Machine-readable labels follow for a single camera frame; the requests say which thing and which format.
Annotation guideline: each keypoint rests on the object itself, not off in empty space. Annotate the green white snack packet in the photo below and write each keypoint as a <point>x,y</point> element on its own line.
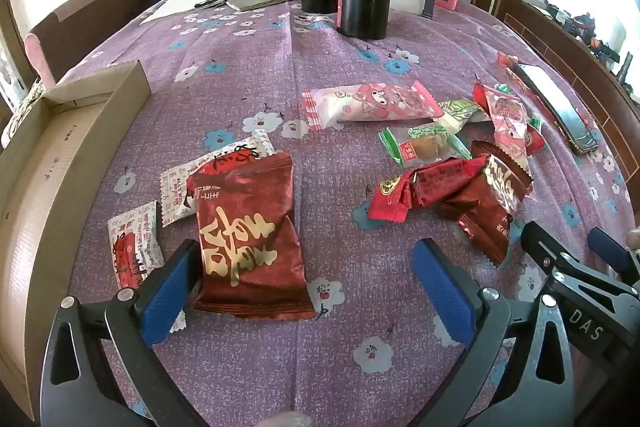
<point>462,111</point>

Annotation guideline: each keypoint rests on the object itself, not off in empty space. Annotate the white paper sheet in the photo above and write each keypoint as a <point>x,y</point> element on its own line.
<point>185,6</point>

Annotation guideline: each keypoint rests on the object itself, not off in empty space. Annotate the person's right hand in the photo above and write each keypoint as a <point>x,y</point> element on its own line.
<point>634,240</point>

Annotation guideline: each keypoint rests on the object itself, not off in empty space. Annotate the large dark red snack packet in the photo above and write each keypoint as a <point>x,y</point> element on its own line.
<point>245,232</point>

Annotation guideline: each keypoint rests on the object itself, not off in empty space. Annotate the cardboard box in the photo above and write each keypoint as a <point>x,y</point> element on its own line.
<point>50,207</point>

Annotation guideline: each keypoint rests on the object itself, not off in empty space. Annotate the long pink snack packet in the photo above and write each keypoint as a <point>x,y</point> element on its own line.
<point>370,104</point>

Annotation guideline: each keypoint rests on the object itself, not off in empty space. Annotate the dark red gold-print packet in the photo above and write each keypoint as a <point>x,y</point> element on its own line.
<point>480,212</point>

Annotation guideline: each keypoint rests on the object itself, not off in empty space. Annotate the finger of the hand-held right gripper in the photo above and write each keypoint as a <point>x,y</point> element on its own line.
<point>607,252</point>
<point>565,272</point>

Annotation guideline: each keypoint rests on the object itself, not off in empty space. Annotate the brown chair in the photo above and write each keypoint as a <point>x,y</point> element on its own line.
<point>85,27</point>

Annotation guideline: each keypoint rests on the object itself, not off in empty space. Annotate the pink red snack packet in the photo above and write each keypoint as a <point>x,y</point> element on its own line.
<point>507,127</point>

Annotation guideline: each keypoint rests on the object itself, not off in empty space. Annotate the wooden bench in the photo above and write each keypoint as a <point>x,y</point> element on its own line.
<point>565,52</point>

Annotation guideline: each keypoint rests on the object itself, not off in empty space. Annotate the floral cushion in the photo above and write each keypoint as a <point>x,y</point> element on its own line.
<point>22,107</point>

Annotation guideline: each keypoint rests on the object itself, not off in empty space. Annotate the clear green snack packet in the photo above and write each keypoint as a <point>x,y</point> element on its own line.
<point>425,146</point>

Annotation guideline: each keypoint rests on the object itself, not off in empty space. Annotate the small white red snack packet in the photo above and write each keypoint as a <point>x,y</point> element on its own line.
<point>132,242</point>

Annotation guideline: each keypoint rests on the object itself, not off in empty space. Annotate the black smartphone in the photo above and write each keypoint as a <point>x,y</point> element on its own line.
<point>555,107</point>

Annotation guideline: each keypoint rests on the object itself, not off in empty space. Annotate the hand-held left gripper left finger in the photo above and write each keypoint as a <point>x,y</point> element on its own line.
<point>165,294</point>

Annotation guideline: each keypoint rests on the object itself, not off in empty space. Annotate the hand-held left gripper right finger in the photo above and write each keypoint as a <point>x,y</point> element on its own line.
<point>442,289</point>

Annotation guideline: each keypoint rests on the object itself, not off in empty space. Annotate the bright red snack packet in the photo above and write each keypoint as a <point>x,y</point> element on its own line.
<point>430,184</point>

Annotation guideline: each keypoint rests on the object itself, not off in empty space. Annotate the purple floral tablecloth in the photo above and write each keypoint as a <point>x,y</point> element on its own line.
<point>340,187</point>

